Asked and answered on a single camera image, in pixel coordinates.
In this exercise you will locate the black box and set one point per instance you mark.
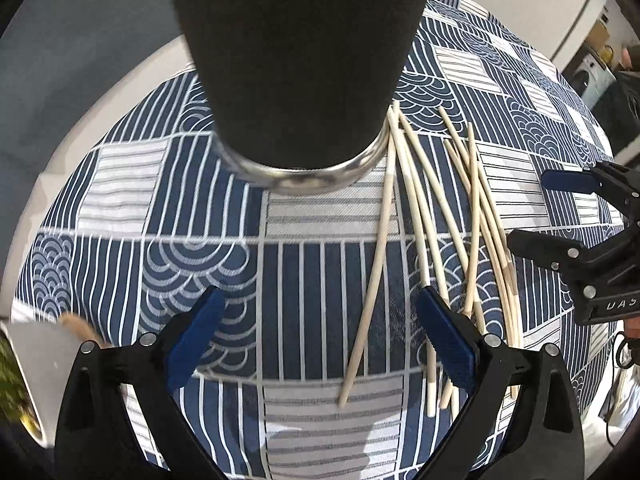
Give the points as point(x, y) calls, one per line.
point(622, 110)

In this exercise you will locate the grey-blue sofa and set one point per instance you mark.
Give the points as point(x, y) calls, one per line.
point(75, 60)

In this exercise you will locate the cardboard box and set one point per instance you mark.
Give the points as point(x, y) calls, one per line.
point(599, 34)

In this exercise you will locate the bunch of wooden chopsticks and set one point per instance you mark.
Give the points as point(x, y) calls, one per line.
point(388, 185)

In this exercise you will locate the black metal-rimmed utensil cup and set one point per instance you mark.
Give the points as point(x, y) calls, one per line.
point(300, 60)

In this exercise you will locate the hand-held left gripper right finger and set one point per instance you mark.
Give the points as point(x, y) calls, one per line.
point(450, 340)

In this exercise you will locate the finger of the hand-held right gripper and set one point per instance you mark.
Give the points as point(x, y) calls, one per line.
point(545, 247)
point(565, 180)

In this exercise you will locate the round wooden coaster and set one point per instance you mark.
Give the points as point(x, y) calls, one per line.
point(80, 330)

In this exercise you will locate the white washing machine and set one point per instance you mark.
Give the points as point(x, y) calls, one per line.
point(595, 77)

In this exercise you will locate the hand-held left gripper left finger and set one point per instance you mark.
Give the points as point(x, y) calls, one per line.
point(200, 335)

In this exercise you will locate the blue white patterned tablecloth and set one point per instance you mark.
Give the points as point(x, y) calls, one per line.
point(200, 210)

